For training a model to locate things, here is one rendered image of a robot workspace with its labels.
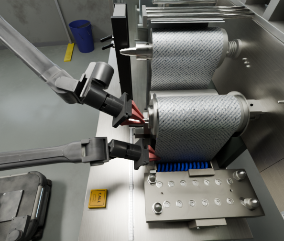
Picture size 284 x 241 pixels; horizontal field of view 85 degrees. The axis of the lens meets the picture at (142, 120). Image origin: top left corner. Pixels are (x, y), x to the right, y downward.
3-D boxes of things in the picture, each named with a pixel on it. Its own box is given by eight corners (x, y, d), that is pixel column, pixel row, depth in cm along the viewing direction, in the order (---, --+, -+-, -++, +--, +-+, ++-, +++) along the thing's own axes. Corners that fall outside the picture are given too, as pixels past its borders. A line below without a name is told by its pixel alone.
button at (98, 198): (92, 191, 69) (90, 189, 67) (107, 190, 69) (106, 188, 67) (89, 208, 64) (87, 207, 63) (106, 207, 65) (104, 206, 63)
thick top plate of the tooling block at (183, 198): (143, 177, 65) (143, 172, 61) (237, 173, 66) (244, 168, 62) (146, 223, 56) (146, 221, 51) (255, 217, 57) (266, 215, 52)
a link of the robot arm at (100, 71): (66, 101, 47) (52, 86, 39) (81, 70, 51) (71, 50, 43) (104, 111, 47) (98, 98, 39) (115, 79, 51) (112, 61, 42)
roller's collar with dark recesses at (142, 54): (136, 55, 63) (135, 38, 58) (150, 54, 63) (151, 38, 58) (136, 63, 59) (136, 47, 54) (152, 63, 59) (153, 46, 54)
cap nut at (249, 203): (241, 198, 55) (248, 195, 51) (251, 198, 55) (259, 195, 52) (246, 210, 53) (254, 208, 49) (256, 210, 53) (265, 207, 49)
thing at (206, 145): (153, 163, 65) (156, 140, 50) (209, 161, 65) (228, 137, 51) (153, 164, 64) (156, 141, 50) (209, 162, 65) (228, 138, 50)
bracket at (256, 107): (237, 103, 50) (241, 98, 48) (255, 102, 50) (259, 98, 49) (245, 115, 47) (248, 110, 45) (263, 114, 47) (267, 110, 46)
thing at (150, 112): (149, 122, 45) (147, 132, 51) (156, 121, 45) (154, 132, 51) (147, 100, 48) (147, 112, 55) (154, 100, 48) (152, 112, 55)
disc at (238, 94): (215, 110, 61) (234, 81, 48) (217, 110, 61) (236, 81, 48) (229, 145, 52) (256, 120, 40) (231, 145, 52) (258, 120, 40)
